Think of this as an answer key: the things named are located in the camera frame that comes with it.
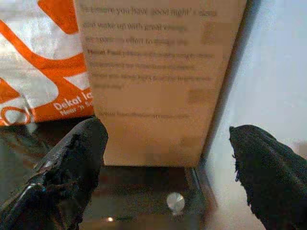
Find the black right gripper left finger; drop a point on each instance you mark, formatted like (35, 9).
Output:
(69, 172)

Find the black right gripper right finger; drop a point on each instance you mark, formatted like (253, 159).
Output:
(271, 172)

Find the round silver table fastener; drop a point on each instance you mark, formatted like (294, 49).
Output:
(175, 201)

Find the orange and white plastic bag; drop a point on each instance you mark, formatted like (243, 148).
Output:
(40, 69)

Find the brown cardboard box with print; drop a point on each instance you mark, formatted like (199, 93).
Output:
(153, 79)

